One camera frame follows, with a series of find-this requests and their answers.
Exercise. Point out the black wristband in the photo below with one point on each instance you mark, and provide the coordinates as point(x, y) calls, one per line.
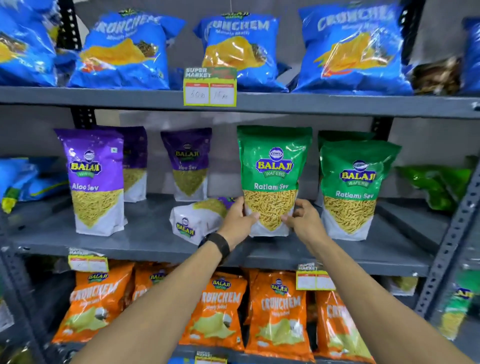
point(215, 245)

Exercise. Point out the gray metal shelf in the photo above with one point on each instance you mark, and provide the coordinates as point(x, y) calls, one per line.
point(150, 232)

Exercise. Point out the purple aloo sev packet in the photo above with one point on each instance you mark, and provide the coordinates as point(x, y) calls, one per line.
point(135, 150)
point(93, 165)
point(195, 225)
point(187, 150)

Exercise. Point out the dark blue snack pouch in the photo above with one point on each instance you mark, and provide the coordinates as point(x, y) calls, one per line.
point(48, 183)

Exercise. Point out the brown snack packet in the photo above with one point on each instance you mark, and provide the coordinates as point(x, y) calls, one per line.
point(435, 77)

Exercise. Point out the row of blue Crunchem bags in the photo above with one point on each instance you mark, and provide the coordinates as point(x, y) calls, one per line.
point(123, 67)

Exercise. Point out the person's right forearm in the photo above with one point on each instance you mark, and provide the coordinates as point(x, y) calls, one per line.
point(375, 307)

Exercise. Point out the person's left hand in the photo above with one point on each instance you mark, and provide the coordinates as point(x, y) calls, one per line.
point(234, 225)

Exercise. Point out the row of orange Crunchem bags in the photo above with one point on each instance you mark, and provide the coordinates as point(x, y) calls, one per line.
point(277, 318)

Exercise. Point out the single blue snack pouch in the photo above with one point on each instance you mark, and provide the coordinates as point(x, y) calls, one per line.
point(472, 56)

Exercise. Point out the person's left forearm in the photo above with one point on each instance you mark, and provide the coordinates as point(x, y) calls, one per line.
point(157, 318)

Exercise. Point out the white snack packet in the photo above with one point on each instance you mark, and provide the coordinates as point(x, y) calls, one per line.
point(403, 285)

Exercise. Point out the yellow price tag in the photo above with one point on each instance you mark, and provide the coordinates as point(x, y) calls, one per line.
point(210, 360)
point(210, 93)
point(88, 264)
point(315, 281)

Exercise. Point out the bright green snack bag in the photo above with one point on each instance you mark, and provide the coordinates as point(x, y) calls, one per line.
point(435, 183)

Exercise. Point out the purple Aloo Sev packet front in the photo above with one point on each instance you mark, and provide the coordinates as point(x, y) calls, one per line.
point(93, 165)

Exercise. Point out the person's right hand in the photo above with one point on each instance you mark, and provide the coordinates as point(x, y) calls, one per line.
point(307, 225)

